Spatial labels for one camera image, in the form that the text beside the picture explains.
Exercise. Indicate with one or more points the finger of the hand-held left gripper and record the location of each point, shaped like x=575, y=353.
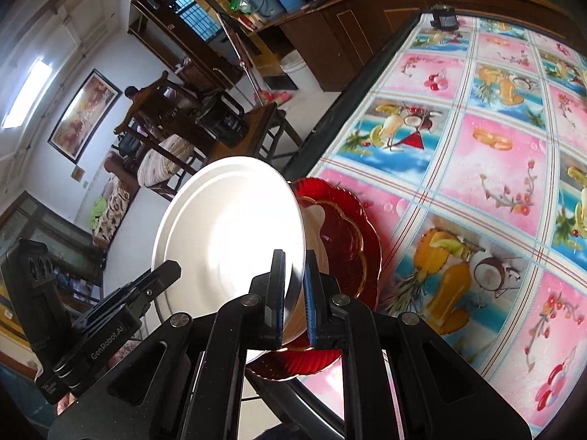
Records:
x=137, y=302
x=160, y=272

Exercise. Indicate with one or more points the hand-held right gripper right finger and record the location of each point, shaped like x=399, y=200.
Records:
x=314, y=307

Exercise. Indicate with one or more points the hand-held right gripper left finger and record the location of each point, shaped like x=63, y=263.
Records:
x=275, y=298

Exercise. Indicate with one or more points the beige bowl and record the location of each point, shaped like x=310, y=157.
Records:
x=318, y=238

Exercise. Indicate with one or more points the red glass plate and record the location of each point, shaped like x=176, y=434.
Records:
x=353, y=247

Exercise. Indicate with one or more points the white plate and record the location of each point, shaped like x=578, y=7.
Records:
x=229, y=229

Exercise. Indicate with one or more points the glass display cabinet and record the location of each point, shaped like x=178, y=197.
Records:
x=55, y=238

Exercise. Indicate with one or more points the patterned sofa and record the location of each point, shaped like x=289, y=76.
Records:
x=114, y=206

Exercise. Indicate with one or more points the green cushion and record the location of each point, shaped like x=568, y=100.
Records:
x=98, y=211

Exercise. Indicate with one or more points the striped cushion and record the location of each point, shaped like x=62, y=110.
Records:
x=163, y=162

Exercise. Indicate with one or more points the wooden chair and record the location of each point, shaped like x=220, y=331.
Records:
x=151, y=101

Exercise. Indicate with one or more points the wooden stool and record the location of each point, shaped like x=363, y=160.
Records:
x=257, y=123

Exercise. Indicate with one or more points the ceiling light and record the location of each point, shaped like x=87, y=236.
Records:
x=27, y=94

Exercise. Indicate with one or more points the wicker basket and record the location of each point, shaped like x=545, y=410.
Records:
x=197, y=73

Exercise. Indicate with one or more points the fruit printed tablecloth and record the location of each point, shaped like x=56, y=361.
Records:
x=495, y=183

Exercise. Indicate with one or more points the white bucket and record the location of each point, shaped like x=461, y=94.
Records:
x=293, y=66

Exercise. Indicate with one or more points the mop with pink head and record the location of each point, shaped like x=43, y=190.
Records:
x=238, y=46

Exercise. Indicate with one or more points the barred window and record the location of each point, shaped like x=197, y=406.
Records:
x=197, y=18

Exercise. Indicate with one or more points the wooden cabinet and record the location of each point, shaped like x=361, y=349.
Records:
x=357, y=32

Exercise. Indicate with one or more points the green bag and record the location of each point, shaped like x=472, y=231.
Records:
x=241, y=5

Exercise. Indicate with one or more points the light blue jug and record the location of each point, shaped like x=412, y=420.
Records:
x=261, y=2

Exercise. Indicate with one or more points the small wall plaque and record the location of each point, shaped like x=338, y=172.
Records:
x=78, y=174

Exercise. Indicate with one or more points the framed wall picture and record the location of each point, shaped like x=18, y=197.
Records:
x=85, y=114

